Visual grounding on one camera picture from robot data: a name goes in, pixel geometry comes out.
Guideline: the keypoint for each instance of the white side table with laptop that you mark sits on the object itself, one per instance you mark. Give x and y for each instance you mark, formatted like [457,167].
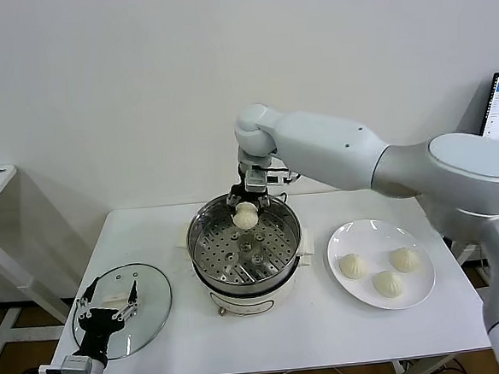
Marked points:
[464,252]

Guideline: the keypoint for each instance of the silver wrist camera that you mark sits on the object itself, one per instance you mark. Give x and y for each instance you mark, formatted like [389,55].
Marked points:
[71,364]
[259,180]

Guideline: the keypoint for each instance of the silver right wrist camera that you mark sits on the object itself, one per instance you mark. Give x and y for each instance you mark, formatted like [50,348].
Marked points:
[259,180]

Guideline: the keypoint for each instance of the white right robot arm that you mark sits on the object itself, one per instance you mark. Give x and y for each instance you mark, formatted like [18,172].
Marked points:
[336,146]

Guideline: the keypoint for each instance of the round glass pot lid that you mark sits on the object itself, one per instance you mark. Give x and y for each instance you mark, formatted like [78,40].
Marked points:
[154,296]

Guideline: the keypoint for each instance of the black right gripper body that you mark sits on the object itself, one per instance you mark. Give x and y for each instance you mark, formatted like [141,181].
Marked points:
[241,183]

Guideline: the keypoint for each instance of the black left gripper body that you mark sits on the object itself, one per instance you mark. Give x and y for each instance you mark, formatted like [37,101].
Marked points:
[98,334]

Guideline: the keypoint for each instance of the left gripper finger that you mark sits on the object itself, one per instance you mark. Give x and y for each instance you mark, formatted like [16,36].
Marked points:
[133,302]
[83,303]

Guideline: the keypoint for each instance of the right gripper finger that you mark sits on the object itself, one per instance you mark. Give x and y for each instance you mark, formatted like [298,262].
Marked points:
[263,201]
[233,196]

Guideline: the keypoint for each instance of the white round plate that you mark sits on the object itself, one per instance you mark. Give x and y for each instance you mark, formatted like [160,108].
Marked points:
[343,240]

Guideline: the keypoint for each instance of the white steamed baozi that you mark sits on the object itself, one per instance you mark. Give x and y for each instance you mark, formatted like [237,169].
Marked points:
[352,266]
[246,217]
[404,259]
[387,284]

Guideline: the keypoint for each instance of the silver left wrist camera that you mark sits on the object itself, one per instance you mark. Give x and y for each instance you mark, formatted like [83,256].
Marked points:
[71,364]

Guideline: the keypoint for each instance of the perforated steel steamer basket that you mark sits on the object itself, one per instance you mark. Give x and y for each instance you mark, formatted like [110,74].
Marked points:
[279,245]

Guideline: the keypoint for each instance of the stainless steel steamer pot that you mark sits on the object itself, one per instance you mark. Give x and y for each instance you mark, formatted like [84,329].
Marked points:
[249,302]

